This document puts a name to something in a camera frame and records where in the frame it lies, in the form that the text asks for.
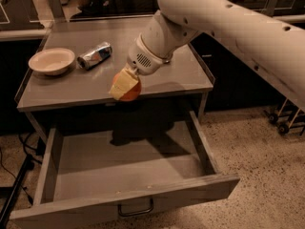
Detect open grey top drawer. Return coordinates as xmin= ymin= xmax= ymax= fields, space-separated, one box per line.
xmin=10 ymin=112 xmax=239 ymax=229

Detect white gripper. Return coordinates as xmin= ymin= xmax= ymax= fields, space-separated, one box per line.
xmin=108 ymin=33 xmax=170 ymax=101

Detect dark metal drawer handle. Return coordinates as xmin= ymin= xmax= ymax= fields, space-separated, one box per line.
xmin=117 ymin=198 xmax=154 ymax=218

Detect black floor cables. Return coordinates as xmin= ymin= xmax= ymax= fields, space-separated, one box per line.
xmin=0 ymin=131 xmax=47 ymax=205

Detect orange fruit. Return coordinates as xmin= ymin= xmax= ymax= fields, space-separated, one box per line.
xmin=112 ymin=72 xmax=143 ymax=102

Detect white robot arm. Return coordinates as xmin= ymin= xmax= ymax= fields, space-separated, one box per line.
xmin=110 ymin=0 xmax=305 ymax=110

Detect black stand leg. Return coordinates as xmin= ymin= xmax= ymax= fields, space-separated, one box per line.
xmin=0 ymin=155 xmax=34 ymax=229

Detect crushed silver blue can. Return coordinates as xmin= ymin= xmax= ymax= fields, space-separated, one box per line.
xmin=77 ymin=42 xmax=112 ymax=71

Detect white ceramic bowl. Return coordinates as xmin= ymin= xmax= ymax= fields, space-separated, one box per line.
xmin=29 ymin=48 xmax=75 ymax=75

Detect grey cabinet counter unit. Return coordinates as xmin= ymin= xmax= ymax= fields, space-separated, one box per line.
xmin=18 ymin=16 xmax=213 ymax=139

